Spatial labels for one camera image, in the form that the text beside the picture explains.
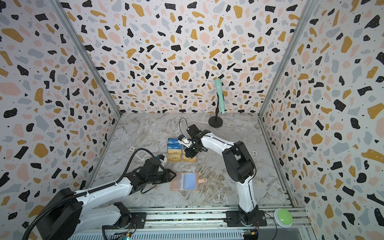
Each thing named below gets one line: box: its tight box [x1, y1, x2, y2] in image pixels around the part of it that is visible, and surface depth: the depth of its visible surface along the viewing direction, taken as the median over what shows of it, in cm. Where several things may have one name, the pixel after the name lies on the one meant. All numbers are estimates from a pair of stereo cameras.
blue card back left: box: [167, 138, 179, 144], surface depth 96 cm
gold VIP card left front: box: [167, 154, 181, 162], surface depth 96 cm
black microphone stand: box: [208, 92, 228, 128], surface depth 119 cm
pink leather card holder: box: [170, 172, 207, 191], surface depth 88 cm
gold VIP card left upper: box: [167, 149, 182, 155], surface depth 96 cm
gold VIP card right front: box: [182, 154, 197, 163], surface depth 96 cm
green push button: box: [274, 208, 294, 228], surface depth 76 cm
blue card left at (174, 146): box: [167, 143, 182, 150], surface depth 96 cm
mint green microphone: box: [215, 78, 225, 115], surface depth 97 cm
